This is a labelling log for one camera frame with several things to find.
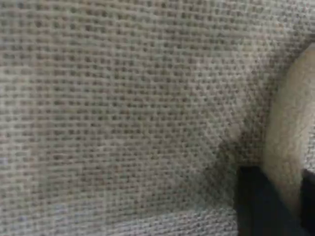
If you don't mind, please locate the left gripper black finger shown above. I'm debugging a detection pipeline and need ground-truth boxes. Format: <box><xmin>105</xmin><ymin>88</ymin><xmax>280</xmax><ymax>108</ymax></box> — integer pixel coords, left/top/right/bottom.
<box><xmin>236</xmin><ymin>166</ymin><xmax>300</xmax><ymax>236</ymax></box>
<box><xmin>300</xmin><ymin>169</ymin><xmax>315</xmax><ymax>233</ymax></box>

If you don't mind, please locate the brown jute tote bag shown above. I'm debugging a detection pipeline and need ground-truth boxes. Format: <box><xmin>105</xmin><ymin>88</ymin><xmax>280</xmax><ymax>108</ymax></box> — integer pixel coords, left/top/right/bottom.
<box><xmin>0</xmin><ymin>0</ymin><xmax>315</xmax><ymax>236</ymax></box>

